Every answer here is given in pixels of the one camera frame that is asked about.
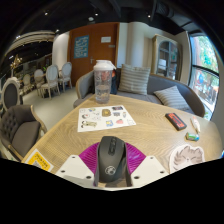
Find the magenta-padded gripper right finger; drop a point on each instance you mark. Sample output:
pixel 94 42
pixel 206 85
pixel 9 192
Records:
pixel 149 168

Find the white sticker sheet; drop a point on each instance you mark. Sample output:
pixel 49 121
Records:
pixel 100 119

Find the striped cushion lying flat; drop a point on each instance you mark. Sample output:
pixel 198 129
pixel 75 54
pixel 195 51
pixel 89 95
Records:
pixel 171 97

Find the clear shaker bottle white lid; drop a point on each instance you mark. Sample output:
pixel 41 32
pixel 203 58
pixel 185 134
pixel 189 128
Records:
pixel 102 83

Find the small white tube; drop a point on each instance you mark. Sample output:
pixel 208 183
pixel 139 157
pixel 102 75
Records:
pixel 195 124

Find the dark tufted armchair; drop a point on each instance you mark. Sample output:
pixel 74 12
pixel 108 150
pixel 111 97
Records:
pixel 20 130

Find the striped square cushion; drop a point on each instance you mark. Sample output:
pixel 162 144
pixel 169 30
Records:
pixel 134 79

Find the oval-back dark chair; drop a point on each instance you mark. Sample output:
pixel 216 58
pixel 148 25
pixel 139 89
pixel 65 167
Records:
pixel 10 94

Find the blue poster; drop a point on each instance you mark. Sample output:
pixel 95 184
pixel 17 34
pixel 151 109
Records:
pixel 81 47

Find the grey curved sofa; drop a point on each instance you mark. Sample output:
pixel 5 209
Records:
pixel 160 83

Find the cartoon-shaped printed mouse pad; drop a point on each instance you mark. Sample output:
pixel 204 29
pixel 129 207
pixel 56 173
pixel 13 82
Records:
pixel 186 157

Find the small white door sign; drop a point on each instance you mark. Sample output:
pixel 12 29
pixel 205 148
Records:
pixel 106 39

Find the brown wooden door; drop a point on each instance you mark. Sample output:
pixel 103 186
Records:
pixel 98 51

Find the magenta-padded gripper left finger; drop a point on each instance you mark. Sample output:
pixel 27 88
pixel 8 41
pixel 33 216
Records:
pixel 76 167

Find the dark backpack with orange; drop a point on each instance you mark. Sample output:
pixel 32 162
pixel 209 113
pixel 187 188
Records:
pixel 115 81

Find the group of white chairs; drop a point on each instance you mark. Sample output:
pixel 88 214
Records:
pixel 51 78

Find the yellow square sticker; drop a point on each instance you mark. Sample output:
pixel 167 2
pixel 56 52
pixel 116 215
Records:
pixel 38 160

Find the small green pack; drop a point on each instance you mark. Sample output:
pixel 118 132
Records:
pixel 192 136

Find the arched glass-door cabinet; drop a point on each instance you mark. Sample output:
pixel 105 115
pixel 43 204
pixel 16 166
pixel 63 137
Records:
pixel 167 58

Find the black computer mouse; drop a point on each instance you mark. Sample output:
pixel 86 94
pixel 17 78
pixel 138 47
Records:
pixel 112 160

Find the large window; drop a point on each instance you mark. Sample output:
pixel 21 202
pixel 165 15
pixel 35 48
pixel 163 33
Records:
pixel 204 73

